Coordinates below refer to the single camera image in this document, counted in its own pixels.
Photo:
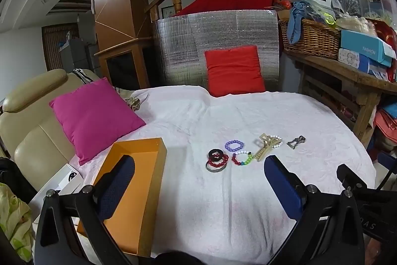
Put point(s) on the yellow-green cloth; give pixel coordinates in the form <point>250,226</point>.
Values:
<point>14,221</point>

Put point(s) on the patterned plastic bag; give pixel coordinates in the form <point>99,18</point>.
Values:
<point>345,5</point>

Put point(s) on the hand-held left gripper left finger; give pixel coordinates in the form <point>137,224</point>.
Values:
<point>119,184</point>

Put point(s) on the blue cardboard box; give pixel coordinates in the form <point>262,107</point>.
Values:
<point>363,46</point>

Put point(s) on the wicker basket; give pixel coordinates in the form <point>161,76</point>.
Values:
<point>313,38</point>

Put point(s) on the wooden glass cabinet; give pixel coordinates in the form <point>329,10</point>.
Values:
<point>124,66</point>

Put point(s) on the red cushion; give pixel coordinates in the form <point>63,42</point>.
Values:
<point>234,71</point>

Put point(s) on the silver foil mat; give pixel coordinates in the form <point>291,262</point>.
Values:
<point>186,47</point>

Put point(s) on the crumpled brown paper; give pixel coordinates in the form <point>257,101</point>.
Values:
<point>133,103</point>

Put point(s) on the white printed box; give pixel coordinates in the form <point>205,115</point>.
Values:
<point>350,59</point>

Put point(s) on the beige leather sofa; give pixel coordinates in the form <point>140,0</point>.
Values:
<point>28,122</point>

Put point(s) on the wooden side table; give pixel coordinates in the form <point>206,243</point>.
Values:
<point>341,72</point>

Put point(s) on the grey cabinet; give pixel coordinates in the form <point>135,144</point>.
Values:
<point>73,55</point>

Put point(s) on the pink cushion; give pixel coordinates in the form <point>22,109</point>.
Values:
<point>93,119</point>

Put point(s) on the brown wooden door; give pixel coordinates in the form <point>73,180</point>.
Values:
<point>51,47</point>

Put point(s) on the beige hair claw clip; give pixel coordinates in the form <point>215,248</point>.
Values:
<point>263,150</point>

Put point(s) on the white flat box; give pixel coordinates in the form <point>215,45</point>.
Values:
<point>62,181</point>

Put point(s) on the orange cardboard box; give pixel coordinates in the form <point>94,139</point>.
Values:
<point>145,190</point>

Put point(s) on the black bag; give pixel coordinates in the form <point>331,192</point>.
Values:
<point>12,175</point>

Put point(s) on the silver metal bangle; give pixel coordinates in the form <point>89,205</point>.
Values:
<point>215,171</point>

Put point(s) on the blue cloth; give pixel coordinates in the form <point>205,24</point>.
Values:
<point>297,22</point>

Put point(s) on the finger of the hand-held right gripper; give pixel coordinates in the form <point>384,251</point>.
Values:
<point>378,206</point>

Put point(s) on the framed picture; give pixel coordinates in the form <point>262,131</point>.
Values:
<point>167,12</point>

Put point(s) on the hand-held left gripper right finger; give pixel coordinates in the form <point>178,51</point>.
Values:
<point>282,187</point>

